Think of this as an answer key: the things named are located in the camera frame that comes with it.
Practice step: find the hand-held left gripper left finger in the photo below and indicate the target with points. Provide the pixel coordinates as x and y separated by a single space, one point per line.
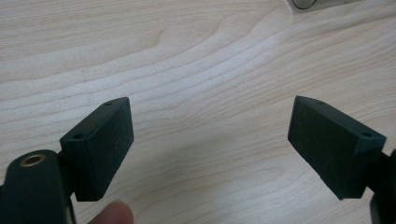
99 149

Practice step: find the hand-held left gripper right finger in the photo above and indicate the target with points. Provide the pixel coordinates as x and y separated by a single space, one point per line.
330 146

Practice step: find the clear plastic item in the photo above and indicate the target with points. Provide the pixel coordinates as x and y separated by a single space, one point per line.
314 3

